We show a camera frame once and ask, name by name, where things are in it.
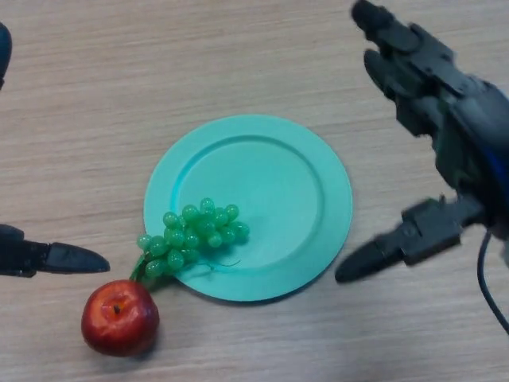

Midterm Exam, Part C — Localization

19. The green grapes bunch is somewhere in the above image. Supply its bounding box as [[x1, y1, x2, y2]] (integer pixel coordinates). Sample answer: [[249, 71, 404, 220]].
[[129, 197, 251, 294]]

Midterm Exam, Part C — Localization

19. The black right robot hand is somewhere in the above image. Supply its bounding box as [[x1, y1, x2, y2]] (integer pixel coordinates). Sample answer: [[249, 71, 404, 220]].
[[335, 0, 509, 283]]

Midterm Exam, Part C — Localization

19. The red apple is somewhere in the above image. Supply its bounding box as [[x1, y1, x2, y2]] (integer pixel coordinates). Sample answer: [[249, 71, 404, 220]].
[[80, 279, 161, 357]]

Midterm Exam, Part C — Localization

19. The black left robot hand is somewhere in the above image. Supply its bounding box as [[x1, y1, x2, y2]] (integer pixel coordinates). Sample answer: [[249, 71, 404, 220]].
[[0, 21, 111, 279]]

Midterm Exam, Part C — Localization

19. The teal round plate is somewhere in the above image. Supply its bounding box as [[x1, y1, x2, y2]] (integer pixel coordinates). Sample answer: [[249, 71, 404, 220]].
[[142, 114, 354, 302]]

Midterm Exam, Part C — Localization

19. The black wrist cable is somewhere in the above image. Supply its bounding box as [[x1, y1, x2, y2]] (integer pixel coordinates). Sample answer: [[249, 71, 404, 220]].
[[476, 230, 509, 335]]

